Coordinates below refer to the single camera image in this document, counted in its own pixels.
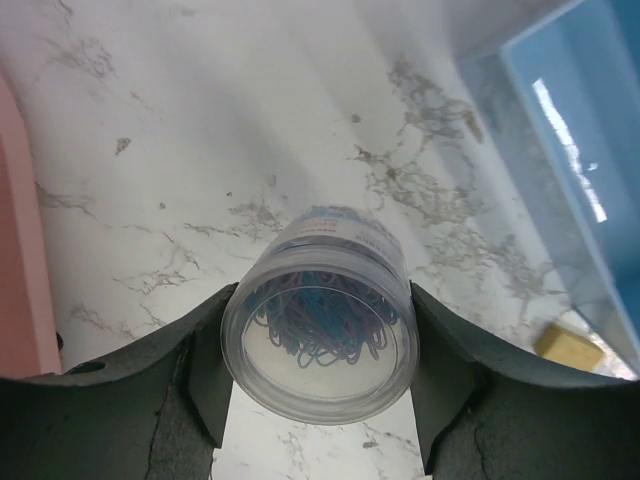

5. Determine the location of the blue plastic bin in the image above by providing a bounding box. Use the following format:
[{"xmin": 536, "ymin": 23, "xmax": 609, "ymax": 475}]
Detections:
[{"xmin": 458, "ymin": 1, "xmax": 639, "ymax": 369}]

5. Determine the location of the small blue cup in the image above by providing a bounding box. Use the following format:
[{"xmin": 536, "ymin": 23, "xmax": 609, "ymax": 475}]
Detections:
[{"xmin": 221, "ymin": 205, "xmax": 420, "ymax": 425}]

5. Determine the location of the small yellow eraser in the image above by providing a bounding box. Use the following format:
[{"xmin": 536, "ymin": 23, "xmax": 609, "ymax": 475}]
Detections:
[{"xmin": 533, "ymin": 324, "xmax": 604, "ymax": 372}]

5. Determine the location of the pink two-tier shelf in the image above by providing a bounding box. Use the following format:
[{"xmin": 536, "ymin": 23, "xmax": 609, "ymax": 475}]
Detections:
[{"xmin": 1, "ymin": 81, "xmax": 61, "ymax": 379}]

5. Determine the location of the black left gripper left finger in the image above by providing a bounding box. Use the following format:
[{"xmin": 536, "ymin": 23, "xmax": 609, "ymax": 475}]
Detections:
[{"xmin": 1, "ymin": 285, "xmax": 236, "ymax": 479}]

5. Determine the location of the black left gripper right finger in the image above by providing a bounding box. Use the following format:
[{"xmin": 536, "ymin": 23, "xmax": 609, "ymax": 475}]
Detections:
[{"xmin": 411, "ymin": 284, "xmax": 639, "ymax": 479}]

